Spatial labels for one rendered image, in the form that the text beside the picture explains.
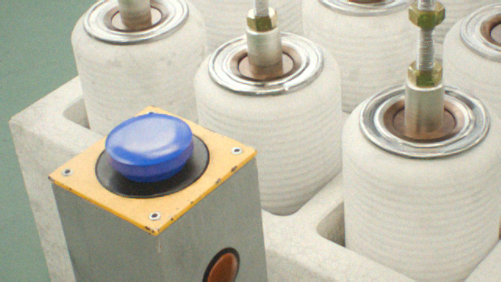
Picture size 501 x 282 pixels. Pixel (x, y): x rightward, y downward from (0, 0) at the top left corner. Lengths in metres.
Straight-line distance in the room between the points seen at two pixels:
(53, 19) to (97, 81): 0.58
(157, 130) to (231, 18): 0.32
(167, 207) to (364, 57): 0.29
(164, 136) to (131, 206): 0.04
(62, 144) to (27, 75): 0.45
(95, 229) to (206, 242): 0.05
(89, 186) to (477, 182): 0.22
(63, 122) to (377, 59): 0.23
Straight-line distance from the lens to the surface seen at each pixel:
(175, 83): 0.70
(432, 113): 0.57
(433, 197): 0.56
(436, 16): 0.54
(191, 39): 0.70
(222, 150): 0.47
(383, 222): 0.58
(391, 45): 0.70
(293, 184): 0.65
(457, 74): 0.66
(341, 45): 0.70
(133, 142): 0.45
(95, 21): 0.72
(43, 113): 0.76
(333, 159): 0.66
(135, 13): 0.70
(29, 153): 0.77
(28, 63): 1.20
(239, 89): 0.62
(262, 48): 0.63
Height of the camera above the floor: 0.59
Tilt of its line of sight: 36 degrees down
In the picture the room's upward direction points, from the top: 5 degrees counter-clockwise
